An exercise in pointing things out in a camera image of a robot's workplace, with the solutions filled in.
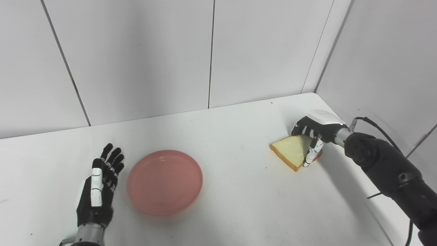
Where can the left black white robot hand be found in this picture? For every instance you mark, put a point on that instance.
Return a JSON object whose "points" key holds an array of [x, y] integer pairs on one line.
{"points": [[97, 191]]}

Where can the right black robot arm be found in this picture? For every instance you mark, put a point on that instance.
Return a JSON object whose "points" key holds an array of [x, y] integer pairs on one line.
{"points": [[392, 171]]}

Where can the pink round plate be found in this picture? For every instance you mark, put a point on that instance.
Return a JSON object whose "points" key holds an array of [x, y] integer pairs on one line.
{"points": [[165, 182]]}

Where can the slice of white bread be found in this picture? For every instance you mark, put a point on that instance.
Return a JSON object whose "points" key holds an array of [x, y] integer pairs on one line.
{"points": [[292, 150]]}

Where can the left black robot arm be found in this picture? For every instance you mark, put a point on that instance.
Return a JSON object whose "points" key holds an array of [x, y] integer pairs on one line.
{"points": [[83, 236]]}

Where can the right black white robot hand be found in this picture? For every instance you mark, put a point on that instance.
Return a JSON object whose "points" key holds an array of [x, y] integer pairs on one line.
{"points": [[317, 131]]}

